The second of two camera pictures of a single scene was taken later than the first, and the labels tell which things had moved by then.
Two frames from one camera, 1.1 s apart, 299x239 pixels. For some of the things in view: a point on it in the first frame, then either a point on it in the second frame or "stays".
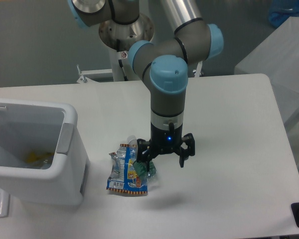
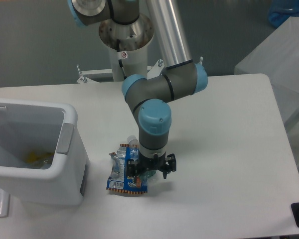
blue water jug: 280,10 stays
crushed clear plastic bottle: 140,168 stays
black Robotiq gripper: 164,142 to 156,163
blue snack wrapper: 124,178 stays
